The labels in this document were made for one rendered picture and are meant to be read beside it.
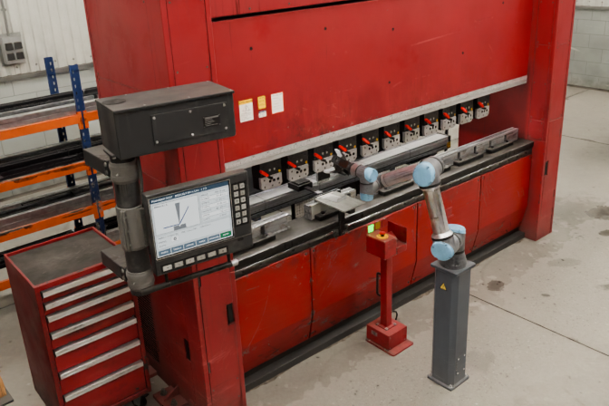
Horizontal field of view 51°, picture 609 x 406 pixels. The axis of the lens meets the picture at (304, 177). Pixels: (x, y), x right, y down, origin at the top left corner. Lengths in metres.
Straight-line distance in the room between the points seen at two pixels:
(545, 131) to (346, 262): 2.15
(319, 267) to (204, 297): 0.89
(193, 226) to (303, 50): 1.37
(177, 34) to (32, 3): 4.48
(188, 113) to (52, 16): 4.93
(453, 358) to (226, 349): 1.30
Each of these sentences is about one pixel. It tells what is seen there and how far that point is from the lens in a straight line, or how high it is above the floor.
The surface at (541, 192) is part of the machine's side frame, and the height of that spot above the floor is 0.45.
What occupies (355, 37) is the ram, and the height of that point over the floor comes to 1.94.
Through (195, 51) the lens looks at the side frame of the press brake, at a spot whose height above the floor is 2.05.
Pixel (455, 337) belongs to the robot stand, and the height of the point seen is 0.35.
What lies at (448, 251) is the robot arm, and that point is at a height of 0.95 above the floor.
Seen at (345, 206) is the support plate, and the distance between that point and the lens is 3.83.
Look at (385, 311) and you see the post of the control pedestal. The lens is 4.23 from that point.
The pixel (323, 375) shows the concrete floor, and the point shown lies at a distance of 4.10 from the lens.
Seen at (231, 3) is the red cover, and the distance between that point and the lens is 3.31.
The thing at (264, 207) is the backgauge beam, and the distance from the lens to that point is 4.02.
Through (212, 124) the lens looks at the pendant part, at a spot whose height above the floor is 1.82.
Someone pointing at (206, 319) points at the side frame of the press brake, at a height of 0.68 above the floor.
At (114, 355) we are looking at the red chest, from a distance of 3.70.
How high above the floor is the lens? 2.52
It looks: 21 degrees down
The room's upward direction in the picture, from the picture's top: 3 degrees counter-clockwise
